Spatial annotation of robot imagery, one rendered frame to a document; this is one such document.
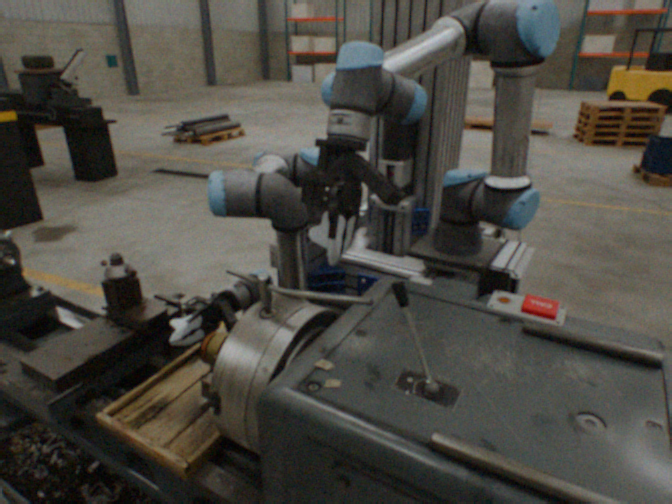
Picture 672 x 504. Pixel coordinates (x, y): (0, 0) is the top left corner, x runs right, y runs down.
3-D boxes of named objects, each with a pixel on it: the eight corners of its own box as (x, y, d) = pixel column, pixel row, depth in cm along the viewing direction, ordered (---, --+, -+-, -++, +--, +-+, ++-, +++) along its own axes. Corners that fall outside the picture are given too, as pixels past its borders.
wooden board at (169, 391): (286, 382, 124) (286, 371, 122) (187, 482, 96) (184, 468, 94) (207, 349, 138) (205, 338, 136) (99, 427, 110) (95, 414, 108)
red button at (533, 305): (558, 310, 87) (560, 300, 86) (554, 325, 82) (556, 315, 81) (524, 301, 89) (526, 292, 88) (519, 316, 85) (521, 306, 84)
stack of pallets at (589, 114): (638, 140, 901) (649, 101, 871) (657, 148, 824) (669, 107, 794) (571, 137, 924) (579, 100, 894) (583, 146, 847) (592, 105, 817)
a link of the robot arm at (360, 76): (398, 53, 74) (363, 34, 69) (386, 121, 76) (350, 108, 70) (365, 58, 80) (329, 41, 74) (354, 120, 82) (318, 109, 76)
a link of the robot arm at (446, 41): (461, -4, 110) (310, 69, 90) (502, -8, 102) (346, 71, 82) (465, 45, 117) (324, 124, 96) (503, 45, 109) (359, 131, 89)
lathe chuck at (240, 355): (337, 383, 113) (330, 277, 97) (258, 488, 90) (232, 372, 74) (307, 371, 117) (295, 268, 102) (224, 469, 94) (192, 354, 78)
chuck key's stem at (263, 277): (262, 325, 89) (255, 276, 83) (270, 319, 91) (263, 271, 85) (271, 329, 88) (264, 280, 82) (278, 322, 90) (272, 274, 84)
